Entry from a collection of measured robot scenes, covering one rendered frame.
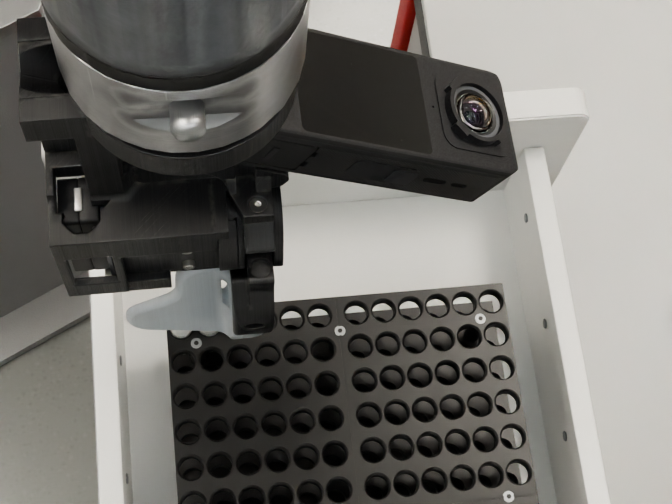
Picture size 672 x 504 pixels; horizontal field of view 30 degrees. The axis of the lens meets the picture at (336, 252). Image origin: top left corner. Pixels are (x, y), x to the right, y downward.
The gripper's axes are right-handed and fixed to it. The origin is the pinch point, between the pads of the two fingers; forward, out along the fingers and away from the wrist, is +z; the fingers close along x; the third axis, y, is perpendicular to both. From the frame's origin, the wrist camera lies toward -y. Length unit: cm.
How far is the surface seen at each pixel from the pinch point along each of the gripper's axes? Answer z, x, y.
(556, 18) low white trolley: 21.2, -25.1, -23.9
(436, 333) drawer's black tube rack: 10.2, 0.5, -10.1
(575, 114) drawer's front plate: 4.5, -9.2, -18.2
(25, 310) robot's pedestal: 96, -33, 25
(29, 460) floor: 97, -14, 25
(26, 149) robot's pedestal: 59, -37, 19
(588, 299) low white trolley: 21.3, -4.2, -22.3
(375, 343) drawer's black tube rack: 7.4, 1.6, -6.3
